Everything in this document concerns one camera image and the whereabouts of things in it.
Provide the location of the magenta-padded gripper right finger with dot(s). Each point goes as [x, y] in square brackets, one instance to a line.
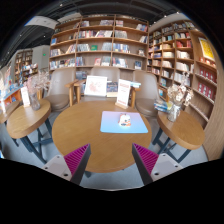
[163, 165]

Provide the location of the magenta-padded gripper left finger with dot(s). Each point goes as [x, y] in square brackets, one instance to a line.
[60, 165]

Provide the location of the white orange patterned computer mouse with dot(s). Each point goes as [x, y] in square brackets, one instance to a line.
[124, 120]

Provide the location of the pale blue pink mouse pad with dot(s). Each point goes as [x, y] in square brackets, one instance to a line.
[110, 123]

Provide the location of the round wooden side table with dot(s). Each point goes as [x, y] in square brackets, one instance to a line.
[181, 131]
[9, 111]
[28, 121]

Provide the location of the glass vase with pale flowers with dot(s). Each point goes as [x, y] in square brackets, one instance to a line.
[174, 111]

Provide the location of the stack of colourful books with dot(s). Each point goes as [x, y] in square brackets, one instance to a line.
[162, 106]

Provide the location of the glass vase with pink flowers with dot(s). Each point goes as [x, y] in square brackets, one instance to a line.
[35, 101]

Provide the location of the beige wooden-armed armchair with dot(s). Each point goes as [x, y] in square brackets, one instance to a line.
[146, 96]
[111, 71]
[59, 96]

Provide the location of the small white table sign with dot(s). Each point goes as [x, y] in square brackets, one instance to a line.
[25, 96]

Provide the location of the white red standing table sign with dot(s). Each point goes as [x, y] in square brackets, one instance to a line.
[123, 93]

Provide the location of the orange book display stand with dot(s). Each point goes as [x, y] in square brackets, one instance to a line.
[10, 96]

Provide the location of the stack of light blue books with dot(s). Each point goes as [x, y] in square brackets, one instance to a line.
[136, 84]

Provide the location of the white framed red-print picture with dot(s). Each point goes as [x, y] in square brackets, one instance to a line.
[95, 85]

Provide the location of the dark cover book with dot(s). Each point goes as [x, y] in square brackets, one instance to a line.
[112, 89]

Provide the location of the distant wooden bookshelf unit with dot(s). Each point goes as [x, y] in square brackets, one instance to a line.
[24, 65]

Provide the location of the angled wooden bookshelf unit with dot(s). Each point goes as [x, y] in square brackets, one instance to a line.
[181, 56]

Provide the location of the wide wooden bookshelf unit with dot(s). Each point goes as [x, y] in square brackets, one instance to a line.
[100, 41]

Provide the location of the white hanging ceiling sign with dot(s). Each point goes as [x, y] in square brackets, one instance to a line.
[41, 22]

